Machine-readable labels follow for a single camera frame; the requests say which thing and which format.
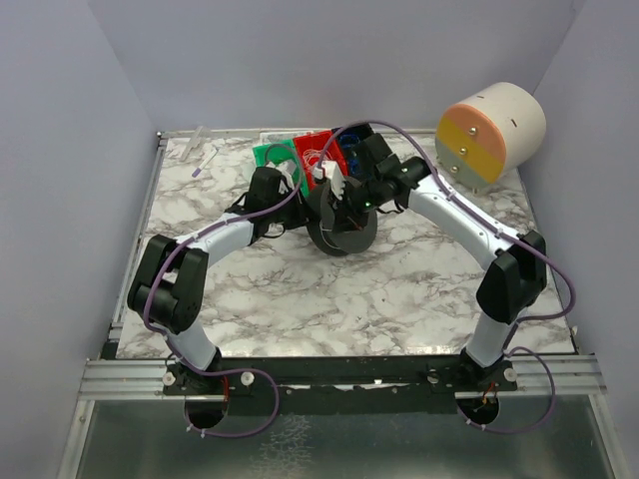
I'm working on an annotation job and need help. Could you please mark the black spool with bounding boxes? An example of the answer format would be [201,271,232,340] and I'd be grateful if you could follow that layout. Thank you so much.
[307,183,377,256]

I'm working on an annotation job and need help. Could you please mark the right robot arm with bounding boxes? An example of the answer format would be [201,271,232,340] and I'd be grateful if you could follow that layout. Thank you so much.
[314,134,547,369]

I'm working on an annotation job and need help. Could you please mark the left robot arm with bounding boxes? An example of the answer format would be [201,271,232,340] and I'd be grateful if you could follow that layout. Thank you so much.
[127,167,309,375]

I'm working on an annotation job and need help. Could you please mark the black plastic bin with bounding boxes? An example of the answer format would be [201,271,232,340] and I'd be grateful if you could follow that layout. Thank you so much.
[335,123,373,181]

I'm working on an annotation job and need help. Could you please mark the green plastic bin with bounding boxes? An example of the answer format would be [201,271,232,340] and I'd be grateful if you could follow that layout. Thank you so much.
[250,141,308,195]

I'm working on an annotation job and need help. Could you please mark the red plastic bin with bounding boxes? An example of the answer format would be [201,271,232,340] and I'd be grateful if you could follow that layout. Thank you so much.
[293,130,347,191]

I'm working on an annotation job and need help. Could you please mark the white label card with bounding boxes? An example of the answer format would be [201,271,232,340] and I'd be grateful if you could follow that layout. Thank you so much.
[260,130,313,144]

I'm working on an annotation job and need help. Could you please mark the purple capped marker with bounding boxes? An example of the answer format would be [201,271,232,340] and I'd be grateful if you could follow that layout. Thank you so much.
[192,149,219,178]

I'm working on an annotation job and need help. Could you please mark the large cylinder drum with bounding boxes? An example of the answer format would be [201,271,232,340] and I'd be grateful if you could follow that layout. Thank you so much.
[435,82,547,190]

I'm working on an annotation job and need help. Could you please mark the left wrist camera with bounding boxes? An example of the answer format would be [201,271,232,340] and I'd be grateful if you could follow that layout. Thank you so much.
[273,160,298,193]

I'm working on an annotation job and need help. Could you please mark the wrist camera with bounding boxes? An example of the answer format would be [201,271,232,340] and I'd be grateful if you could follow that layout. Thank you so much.
[313,161,345,201]
[273,160,298,193]

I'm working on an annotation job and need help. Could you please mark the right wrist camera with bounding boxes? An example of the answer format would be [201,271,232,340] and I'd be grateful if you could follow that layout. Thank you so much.
[313,161,345,201]

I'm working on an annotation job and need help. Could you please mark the blue cable coils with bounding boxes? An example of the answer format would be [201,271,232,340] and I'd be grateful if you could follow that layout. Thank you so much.
[341,130,368,176]

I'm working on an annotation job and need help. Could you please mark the white cable coils in bin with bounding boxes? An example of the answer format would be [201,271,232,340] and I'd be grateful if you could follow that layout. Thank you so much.
[302,148,325,181]

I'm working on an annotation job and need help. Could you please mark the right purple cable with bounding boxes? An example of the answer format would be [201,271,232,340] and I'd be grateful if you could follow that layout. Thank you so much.
[319,119,580,436]

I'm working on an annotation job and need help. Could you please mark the purple cable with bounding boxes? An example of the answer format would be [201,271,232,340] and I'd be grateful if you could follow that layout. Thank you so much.
[319,119,580,436]
[142,143,306,440]

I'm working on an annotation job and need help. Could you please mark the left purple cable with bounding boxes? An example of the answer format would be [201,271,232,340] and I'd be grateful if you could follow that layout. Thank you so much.
[142,143,306,440]

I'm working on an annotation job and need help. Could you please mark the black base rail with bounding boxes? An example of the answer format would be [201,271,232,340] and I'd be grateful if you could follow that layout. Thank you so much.
[163,355,517,416]

